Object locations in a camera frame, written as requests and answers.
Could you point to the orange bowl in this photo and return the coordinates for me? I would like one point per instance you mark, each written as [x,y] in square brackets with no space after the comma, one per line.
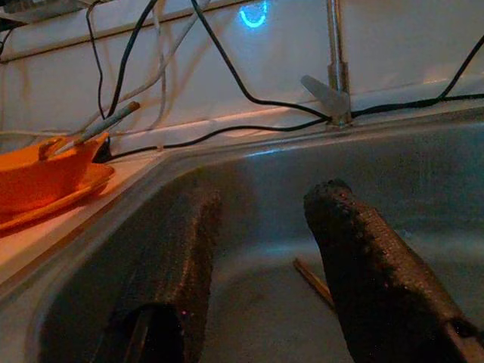
[45,177]

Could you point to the orange plate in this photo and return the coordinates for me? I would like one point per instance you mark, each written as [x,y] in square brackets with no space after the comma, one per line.
[100,175]

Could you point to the chrome sink faucet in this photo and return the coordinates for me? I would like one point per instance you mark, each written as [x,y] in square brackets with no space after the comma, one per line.
[336,45]

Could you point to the stainless steel sink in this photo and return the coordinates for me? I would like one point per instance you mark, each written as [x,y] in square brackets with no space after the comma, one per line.
[264,211]

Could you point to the wooden chopstick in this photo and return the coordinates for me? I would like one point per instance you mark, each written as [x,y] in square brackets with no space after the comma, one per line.
[314,281]

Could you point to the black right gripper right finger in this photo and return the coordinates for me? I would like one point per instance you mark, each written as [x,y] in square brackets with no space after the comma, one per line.
[370,272]

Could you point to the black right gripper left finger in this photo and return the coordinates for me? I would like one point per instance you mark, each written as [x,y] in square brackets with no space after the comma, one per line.
[177,264]

